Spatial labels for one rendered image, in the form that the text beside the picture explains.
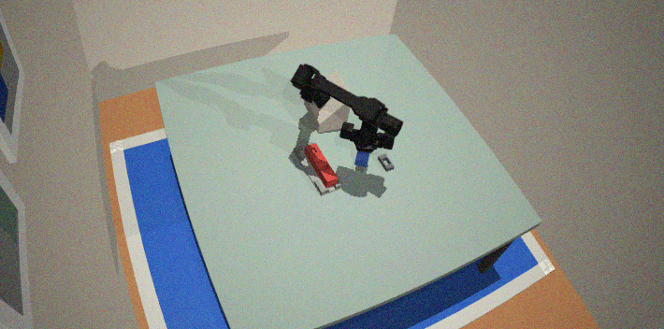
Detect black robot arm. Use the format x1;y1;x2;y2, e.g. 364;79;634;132
291;64;403;152

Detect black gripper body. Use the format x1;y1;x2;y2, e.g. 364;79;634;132
339;122;395;150

